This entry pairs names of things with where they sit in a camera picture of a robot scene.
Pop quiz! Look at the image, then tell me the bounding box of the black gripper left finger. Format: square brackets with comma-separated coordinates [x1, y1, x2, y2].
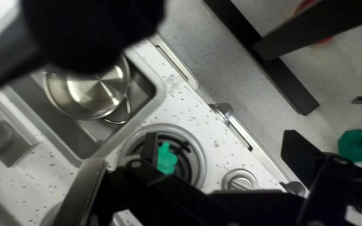
[50, 158, 106, 226]

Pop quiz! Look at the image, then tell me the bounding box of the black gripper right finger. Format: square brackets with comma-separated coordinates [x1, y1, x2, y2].
[281, 129, 333, 198]

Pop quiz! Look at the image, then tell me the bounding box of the green bowl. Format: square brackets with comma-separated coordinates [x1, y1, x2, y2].
[140, 131, 178, 176]

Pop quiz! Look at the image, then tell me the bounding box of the grey toy sink basin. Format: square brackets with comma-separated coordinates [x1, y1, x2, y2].
[0, 39, 167, 162]

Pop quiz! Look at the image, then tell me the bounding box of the silver metal pot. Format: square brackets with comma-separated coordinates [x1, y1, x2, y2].
[41, 54, 133, 126]

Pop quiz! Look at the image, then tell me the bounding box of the black toy stove burner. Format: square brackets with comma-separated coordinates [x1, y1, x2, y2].
[119, 123, 208, 187]

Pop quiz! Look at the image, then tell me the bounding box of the wooden toy kitchen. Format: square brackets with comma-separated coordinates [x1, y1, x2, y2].
[0, 0, 311, 226]

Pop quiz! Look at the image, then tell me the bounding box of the green plastic object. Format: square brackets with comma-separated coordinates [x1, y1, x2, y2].
[336, 128, 362, 163]

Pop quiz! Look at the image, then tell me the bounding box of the silver stove knob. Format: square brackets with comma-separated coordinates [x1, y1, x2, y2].
[221, 167, 259, 192]

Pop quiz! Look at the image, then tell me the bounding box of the silver oven door handle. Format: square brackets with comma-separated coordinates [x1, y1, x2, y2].
[208, 100, 309, 198]

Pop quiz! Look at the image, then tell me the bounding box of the black frame bar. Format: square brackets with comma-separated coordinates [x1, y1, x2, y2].
[251, 0, 362, 62]
[203, 0, 320, 117]

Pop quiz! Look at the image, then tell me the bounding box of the silver cupboard door handle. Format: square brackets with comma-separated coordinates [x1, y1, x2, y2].
[154, 35, 199, 90]

